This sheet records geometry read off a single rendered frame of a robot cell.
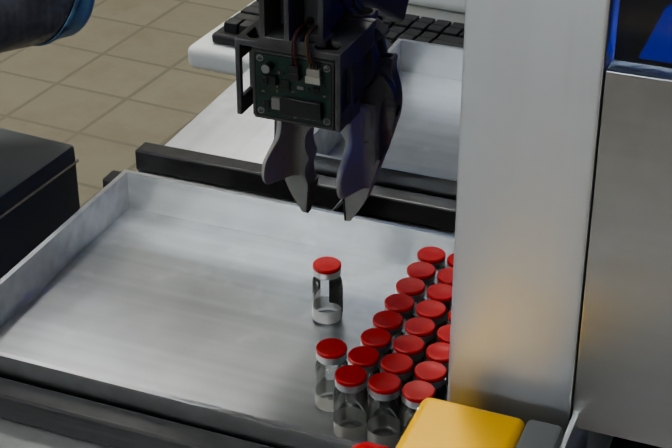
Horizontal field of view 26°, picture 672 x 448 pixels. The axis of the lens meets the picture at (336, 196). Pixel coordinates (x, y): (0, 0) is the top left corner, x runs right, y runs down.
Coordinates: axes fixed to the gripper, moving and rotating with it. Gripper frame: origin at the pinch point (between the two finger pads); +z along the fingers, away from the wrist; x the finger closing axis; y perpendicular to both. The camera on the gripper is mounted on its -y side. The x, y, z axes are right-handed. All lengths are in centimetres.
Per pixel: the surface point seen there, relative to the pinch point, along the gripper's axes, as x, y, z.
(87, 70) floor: -148, -200, 98
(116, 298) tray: -15.6, 4.0, 10.1
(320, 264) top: -0.6, 0.7, 5.6
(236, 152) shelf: -17.8, -21.0, 10.3
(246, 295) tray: -6.9, 0.0, 10.1
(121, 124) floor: -125, -177, 98
